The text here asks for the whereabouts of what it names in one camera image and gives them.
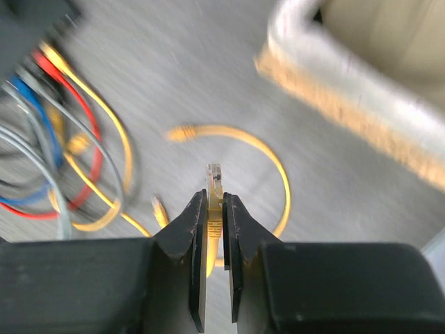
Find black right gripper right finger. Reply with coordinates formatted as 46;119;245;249
223;193;444;333

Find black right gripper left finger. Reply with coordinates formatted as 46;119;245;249
1;191;207;333

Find yellow ethernet cable looped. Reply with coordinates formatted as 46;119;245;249
166;123;292;241

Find woven wicker basket with liner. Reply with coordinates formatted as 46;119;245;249
255;1;444;189

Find black network switch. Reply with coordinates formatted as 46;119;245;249
1;0;81;82

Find grey ethernet cable coil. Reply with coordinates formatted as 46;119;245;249
0;67;143;241

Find red ethernet cable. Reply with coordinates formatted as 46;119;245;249
0;48;105;221

